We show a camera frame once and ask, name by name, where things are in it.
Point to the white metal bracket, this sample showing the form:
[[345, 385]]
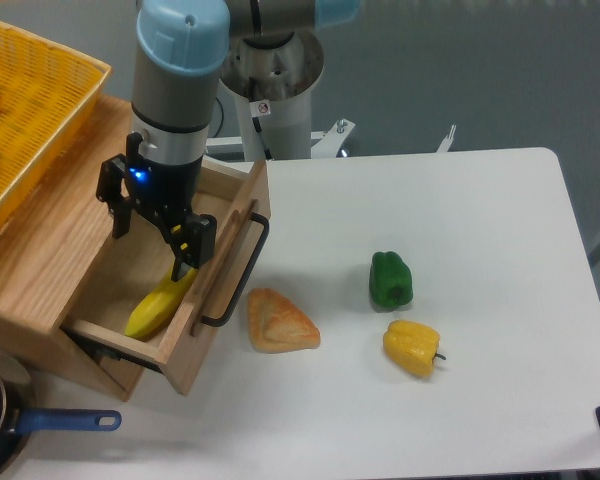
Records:
[[447, 141]]

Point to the blue handled black pan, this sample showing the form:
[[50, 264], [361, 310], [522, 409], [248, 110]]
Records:
[[20, 416]]

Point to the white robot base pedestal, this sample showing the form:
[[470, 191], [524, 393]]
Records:
[[271, 80]]

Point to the green bell pepper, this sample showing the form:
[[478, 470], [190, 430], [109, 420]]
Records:
[[390, 281]]

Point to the yellow banana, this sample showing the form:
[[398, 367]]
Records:
[[158, 307]]

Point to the black drawer handle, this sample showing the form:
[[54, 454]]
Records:
[[225, 317]]

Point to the open wooden top drawer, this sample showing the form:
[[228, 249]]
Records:
[[190, 330]]

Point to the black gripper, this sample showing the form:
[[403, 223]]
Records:
[[163, 194]]

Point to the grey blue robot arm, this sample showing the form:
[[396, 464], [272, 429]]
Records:
[[181, 48]]

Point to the yellow plastic basket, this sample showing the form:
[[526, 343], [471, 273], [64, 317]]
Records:
[[47, 92]]

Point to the yellow bell pepper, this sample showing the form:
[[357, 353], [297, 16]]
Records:
[[413, 347]]

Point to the triangular toasted bread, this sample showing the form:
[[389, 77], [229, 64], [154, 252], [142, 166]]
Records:
[[277, 325]]

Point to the wooden drawer cabinet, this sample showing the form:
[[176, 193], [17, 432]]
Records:
[[67, 287]]

